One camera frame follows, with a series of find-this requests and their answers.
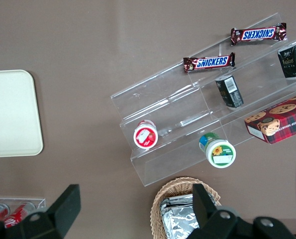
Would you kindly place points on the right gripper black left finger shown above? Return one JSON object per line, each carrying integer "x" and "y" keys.
{"x": 60, "y": 214}

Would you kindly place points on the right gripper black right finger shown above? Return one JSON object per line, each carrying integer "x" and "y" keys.
{"x": 207, "y": 221}

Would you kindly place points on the light wicker basket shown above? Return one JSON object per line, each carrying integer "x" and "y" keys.
{"x": 175, "y": 186}

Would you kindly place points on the beige plastic tray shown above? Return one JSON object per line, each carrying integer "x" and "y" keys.
{"x": 13, "y": 114}

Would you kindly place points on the clear acrylic bottle rack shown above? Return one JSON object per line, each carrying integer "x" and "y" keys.
{"x": 39, "y": 203}

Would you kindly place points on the silver foil pack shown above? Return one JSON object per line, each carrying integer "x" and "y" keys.
{"x": 175, "y": 200}
{"x": 180, "y": 222}

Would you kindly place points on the green lid yogurt cup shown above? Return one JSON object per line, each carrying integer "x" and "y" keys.
{"x": 220, "y": 153}

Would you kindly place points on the red lid yogurt cup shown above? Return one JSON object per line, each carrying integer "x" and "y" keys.
{"x": 145, "y": 135}

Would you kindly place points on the red tartan cookie box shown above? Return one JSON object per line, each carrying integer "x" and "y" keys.
{"x": 279, "y": 122}

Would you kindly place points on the clear acrylic stepped shelf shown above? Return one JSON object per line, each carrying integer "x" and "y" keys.
{"x": 177, "y": 99}

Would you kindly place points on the small black carton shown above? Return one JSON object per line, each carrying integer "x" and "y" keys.
{"x": 229, "y": 91}
{"x": 292, "y": 61}

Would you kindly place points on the Snickers bar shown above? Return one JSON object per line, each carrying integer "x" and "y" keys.
{"x": 210, "y": 62}
{"x": 258, "y": 34}

